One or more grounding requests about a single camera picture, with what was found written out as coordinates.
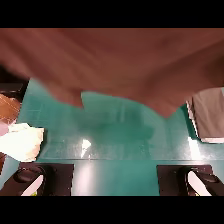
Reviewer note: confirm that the brown garment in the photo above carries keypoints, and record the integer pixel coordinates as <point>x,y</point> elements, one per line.
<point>126,60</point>

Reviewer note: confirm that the white garment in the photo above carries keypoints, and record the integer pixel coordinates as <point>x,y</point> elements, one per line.
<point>20,141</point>

